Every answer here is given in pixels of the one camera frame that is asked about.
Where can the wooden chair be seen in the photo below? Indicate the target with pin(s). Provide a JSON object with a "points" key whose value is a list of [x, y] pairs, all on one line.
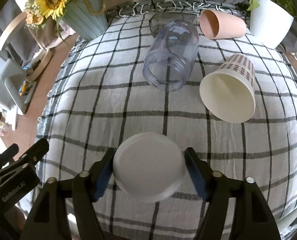
{"points": [[16, 30]]}

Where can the clear plastic jar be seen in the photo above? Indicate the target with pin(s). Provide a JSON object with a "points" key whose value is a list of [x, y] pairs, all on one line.
{"points": [[170, 59]]}

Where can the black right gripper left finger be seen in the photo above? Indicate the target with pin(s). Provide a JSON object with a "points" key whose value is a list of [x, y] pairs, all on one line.
{"points": [[48, 218]]}

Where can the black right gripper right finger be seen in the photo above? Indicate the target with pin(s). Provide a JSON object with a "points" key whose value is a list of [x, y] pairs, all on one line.
{"points": [[252, 218]]}

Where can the checked white tablecloth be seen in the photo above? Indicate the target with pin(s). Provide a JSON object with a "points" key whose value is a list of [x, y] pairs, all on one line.
{"points": [[100, 98]]}

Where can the plaid paper cup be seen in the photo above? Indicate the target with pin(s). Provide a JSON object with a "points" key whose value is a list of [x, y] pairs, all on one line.
{"points": [[229, 92]]}

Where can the white ribbed plant pot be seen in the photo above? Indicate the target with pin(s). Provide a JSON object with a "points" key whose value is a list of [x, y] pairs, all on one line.
{"points": [[269, 22]]}

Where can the peach pink cup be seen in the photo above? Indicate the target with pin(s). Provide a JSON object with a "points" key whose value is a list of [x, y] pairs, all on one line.
{"points": [[217, 25]]}

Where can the smoky grey glass cup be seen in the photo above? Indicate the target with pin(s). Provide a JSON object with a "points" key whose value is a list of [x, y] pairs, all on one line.
{"points": [[159, 20]]}

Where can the white plastic cup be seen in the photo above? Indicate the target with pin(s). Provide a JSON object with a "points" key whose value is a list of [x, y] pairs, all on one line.
{"points": [[149, 166]]}

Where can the grey storage box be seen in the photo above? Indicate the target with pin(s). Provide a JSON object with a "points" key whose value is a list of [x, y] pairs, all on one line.
{"points": [[12, 78]]}

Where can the light blue flower pot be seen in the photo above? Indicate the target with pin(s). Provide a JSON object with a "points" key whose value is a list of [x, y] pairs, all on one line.
{"points": [[86, 17]]}

